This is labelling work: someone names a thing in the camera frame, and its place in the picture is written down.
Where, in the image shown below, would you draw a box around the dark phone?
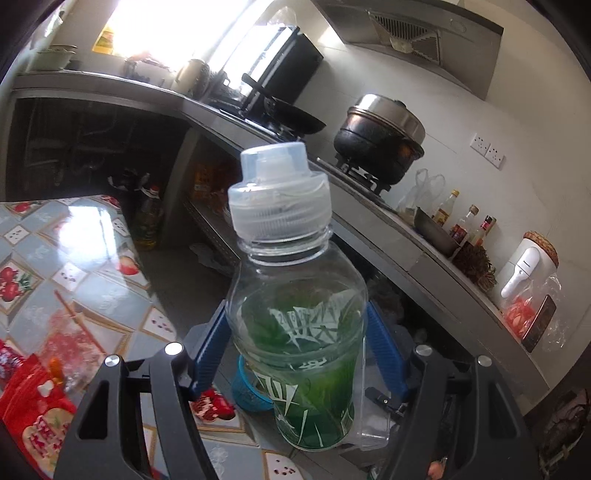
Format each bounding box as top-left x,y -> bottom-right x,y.
521,294 -> 558,354

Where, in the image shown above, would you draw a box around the dried herb bundle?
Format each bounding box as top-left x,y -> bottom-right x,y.
454,241 -> 498,292

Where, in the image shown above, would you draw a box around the red snack packet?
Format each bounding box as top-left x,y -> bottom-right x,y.
0,340 -> 78,468

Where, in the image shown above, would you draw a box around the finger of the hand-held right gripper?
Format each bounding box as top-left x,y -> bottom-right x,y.
365,387 -> 409,418

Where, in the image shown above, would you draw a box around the black pot with steel lid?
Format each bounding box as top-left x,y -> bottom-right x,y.
332,93 -> 426,186

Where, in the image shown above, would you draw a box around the gas stove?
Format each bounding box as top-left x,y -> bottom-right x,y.
318,156 -> 403,200

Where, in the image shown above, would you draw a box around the fruit print tablecloth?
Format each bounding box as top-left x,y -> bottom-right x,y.
0,195 -> 298,480

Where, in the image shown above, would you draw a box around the black appliance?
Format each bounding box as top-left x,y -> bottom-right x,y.
239,27 -> 325,117

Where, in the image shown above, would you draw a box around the yellow window sticker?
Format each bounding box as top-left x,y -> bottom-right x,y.
91,27 -> 117,55

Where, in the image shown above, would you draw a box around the clear red printed wrapper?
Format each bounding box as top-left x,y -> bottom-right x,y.
41,290 -> 122,394

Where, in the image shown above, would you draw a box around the white kitchen appliance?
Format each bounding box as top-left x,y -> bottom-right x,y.
500,246 -> 542,299

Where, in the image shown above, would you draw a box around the steel range hood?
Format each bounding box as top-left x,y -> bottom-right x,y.
318,0 -> 505,101

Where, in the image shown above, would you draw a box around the white bag on floor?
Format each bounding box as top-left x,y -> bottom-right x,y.
188,241 -> 232,274

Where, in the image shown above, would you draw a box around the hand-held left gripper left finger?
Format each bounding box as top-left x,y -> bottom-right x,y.
54,300 -> 230,480

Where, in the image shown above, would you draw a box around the cooking oil bottle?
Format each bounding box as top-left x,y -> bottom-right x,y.
133,185 -> 165,251

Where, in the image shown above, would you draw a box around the bowls on counter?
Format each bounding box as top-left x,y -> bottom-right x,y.
34,43 -> 78,71

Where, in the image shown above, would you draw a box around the black metal tray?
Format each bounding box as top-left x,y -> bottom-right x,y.
412,207 -> 463,258

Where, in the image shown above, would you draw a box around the clear plastic container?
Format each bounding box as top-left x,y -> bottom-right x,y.
355,342 -> 408,452

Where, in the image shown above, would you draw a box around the wicker lidded jar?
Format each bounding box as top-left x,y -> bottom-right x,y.
522,230 -> 560,269

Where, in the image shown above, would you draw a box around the black bucket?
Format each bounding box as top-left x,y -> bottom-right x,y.
107,170 -> 149,195

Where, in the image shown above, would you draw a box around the dark cloth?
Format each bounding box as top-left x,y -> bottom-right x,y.
539,387 -> 591,468

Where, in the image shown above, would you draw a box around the clear bag with red contents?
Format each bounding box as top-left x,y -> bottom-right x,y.
502,271 -> 565,354

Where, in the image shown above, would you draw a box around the red label sauce bottle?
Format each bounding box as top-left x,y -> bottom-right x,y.
470,215 -> 498,248

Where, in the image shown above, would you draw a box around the green label plastic bottle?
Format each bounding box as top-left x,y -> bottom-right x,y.
225,142 -> 371,452

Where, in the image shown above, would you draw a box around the metal kettle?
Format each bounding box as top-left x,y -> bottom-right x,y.
174,58 -> 212,99

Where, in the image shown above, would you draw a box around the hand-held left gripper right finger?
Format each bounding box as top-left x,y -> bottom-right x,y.
367,302 -> 533,480

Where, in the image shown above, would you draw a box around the glass seasoning bottle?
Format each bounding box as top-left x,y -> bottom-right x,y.
431,189 -> 461,228
449,205 -> 479,244

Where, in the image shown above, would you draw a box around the clear plastic bag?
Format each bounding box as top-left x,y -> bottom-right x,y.
396,167 -> 447,223

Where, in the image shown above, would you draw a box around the grey kitchen counter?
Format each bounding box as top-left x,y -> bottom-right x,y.
13,69 -> 550,402

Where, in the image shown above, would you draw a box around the blue plastic mesh basket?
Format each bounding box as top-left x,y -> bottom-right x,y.
231,354 -> 274,412

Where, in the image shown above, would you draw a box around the black wok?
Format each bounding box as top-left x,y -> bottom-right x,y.
241,73 -> 328,136

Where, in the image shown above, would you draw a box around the orange box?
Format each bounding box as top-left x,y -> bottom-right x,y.
191,161 -> 219,202

